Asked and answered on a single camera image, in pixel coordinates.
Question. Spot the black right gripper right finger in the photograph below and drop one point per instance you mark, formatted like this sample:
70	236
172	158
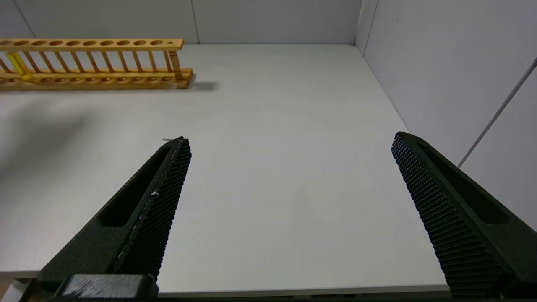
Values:
461	226

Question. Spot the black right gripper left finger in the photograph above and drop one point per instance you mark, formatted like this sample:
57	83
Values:
138	226

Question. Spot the test tube with yellow pigment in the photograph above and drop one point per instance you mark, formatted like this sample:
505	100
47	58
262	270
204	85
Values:
19	65

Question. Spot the wooden test tube rack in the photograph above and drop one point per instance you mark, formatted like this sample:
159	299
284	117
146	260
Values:
96	76

